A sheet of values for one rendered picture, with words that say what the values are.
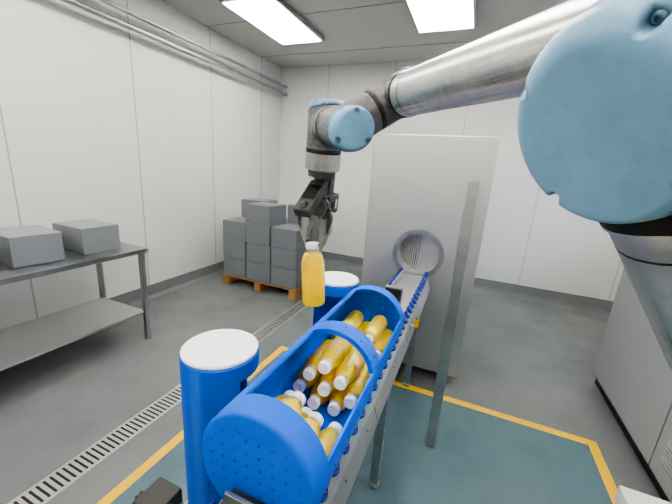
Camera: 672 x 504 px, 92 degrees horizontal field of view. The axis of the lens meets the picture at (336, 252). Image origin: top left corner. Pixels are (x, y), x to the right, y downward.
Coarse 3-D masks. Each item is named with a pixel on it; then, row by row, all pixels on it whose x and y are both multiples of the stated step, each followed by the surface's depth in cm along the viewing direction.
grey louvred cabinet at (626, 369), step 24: (624, 288) 262; (624, 312) 256; (624, 336) 249; (648, 336) 219; (600, 360) 282; (624, 360) 244; (648, 360) 215; (600, 384) 275; (624, 384) 238; (648, 384) 210; (624, 408) 233; (648, 408) 206; (624, 432) 235; (648, 432) 202; (648, 456) 199
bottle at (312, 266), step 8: (304, 256) 90; (312, 256) 89; (320, 256) 90; (304, 264) 90; (312, 264) 89; (320, 264) 90; (304, 272) 90; (312, 272) 90; (320, 272) 90; (304, 280) 91; (312, 280) 90; (320, 280) 91; (304, 288) 92; (312, 288) 91; (320, 288) 92; (304, 296) 92; (312, 296) 91; (320, 296) 92; (304, 304) 93; (312, 304) 92; (320, 304) 93
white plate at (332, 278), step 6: (330, 276) 211; (336, 276) 211; (342, 276) 212; (348, 276) 213; (354, 276) 214; (330, 282) 200; (336, 282) 200; (342, 282) 201; (348, 282) 202; (354, 282) 203
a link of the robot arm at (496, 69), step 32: (576, 0) 32; (512, 32) 38; (544, 32) 34; (448, 64) 48; (480, 64) 42; (512, 64) 38; (384, 96) 67; (416, 96) 58; (448, 96) 51; (480, 96) 46; (512, 96) 42; (384, 128) 72
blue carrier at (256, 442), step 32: (320, 320) 112; (288, 352) 90; (384, 352) 110; (256, 384) 76; (288, 384) 105; (224, 416) 67; (256, 416) 64; (288, 416) 66; (352, 416) 81; (224, 448) 69; (256, 448) 65; (288, 448) 62; (320, 448) 66; (224, 480) 71; (256, 480) 67; (288, 480) 64; (320, 480) 64
